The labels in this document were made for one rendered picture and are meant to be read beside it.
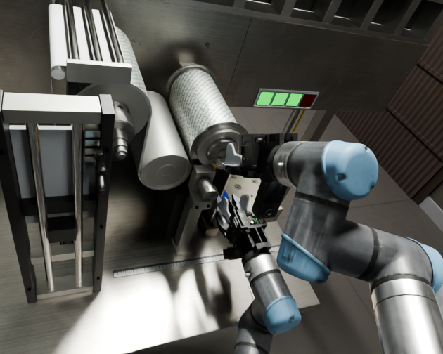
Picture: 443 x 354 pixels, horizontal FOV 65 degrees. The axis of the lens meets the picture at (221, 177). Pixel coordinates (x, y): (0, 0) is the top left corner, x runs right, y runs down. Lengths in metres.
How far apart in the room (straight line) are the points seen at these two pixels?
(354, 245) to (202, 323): 0.55
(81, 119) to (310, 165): 0.33
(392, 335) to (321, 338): 1.72
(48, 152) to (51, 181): 0.07
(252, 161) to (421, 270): 0.31
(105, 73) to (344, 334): 1.97
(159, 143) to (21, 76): 0.41
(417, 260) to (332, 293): 1.85
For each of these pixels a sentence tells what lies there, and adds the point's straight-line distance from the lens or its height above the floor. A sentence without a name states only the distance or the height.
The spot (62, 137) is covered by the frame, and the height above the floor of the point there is 1.37.
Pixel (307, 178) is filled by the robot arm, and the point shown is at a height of 1.47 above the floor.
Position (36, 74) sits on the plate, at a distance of 1.04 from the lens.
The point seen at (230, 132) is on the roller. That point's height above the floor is 1.30.
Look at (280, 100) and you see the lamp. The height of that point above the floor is 1.18.
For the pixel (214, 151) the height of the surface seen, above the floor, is 1.26.
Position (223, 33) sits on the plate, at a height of 1.38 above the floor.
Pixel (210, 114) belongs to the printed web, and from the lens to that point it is 0.82.
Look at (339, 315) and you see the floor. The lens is 2.32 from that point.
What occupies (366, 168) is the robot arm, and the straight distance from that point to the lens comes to 0.48.
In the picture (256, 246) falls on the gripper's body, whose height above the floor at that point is 1.16.
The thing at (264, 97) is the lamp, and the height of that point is 1.19.
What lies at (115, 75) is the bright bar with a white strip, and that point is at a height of 1.44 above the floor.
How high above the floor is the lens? 1.76
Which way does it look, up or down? 42 degrees down
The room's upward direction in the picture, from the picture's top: 21 degrees clockwise
